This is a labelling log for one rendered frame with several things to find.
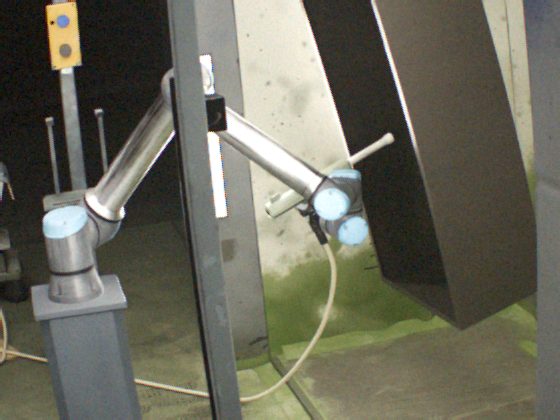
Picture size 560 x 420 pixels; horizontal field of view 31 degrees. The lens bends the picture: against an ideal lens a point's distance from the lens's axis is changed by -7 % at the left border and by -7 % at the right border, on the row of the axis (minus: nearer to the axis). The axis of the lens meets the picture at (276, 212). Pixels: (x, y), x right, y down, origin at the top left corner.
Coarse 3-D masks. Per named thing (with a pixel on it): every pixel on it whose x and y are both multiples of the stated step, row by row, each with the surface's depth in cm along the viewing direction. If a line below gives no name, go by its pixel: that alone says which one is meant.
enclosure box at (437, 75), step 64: (320, 0) 347; (384, 0) 290; (448, 0) 297; (320, 64) 351; (384, 64) 360; (448, 64) 301; (384, 128) 365; (448, 128) 306; (512, 128) 314; (384, 192) 370; (448, 192) 310; (512, 192) 318; (384, 256) 376; (448, 256) 315; (512, 256) 323; (448, 320) 330
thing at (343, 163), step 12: (372, 144) 353; (384, 144) 353; (360, 156) 350; (336, 168) 347; (348, 168) 348; (288, 192) 346; (276, 204) 343; (288, 204) 344; (276, 216) 344; (312, 228) 350; (324, 240) 352
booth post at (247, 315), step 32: (224, 0) 392; (224, 32) 395; (224, 64) 398; (224, 96) 401; (224, 160) 406; (224, 224) 412; (256, 256) 418; (256, 288) 421; (256, 320) 424; (256, 352) 427
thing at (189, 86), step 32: (192, 0) 197; (192, 32) 199; (192, 64) 200; (192, 96) 202; (192, 128) 203; (192, 160) 204; (192, 192) 206; (192, 224) 208; (224, 288) 212; (224, 320) 213; (224, 352) 215; (224, 384) 216; (224, 416) 218
